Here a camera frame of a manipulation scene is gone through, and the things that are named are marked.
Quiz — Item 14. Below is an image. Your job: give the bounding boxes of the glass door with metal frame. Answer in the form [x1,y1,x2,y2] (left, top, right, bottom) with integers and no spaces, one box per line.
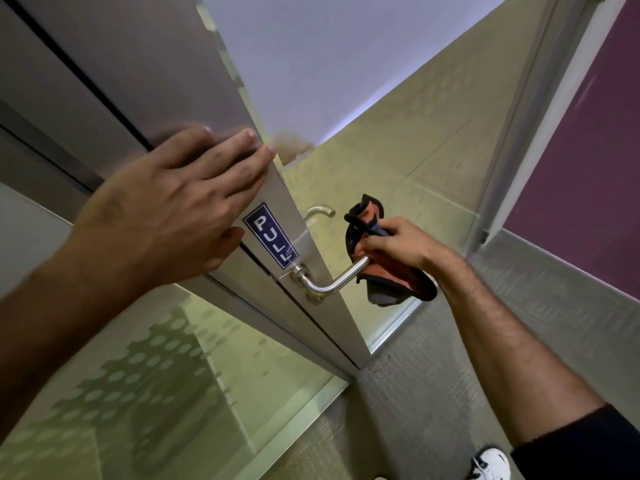
[0,0,556,371]

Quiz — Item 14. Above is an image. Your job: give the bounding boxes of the silver outer door handle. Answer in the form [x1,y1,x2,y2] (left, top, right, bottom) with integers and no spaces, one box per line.
[303,204,337,227]

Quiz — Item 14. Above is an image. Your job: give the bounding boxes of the white shoe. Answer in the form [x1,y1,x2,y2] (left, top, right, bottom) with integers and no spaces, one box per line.
[467,447,512,480]

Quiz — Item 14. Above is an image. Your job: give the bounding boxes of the person's left hand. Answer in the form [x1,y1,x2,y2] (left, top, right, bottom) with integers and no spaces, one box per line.
[62,124,277,298]

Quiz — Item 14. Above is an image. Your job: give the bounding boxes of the blue PULL sign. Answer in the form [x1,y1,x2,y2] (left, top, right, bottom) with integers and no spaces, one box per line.
[242,202,301,271]

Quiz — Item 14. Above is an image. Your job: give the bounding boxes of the grey metal door frame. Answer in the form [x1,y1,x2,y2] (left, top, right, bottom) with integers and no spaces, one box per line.
[465,0,609,255]

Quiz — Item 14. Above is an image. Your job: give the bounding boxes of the black sleeve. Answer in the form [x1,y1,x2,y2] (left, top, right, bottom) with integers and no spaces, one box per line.
[511,403,640,480]

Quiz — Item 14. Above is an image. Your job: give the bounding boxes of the fixed glass partition panel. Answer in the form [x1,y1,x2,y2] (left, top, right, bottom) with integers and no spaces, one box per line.
[0,0,351,480]

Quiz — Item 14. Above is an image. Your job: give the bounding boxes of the person's right hand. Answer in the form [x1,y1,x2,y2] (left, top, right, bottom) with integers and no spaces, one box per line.
[359,216,467,285]

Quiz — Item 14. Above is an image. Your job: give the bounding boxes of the person's right forearm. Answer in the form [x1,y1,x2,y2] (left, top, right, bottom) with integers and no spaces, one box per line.
[437,254,609,448]

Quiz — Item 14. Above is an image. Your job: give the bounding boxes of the silver glass door handle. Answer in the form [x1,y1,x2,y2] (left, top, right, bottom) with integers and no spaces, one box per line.
[291,254,372,298]

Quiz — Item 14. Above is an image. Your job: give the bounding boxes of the person's left forearm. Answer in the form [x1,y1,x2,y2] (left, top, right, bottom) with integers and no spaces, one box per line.
[0,234,146,441]

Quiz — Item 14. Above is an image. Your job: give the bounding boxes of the grey orange microfibre cloth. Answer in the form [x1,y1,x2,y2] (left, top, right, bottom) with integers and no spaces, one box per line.
[343,193,439,308]

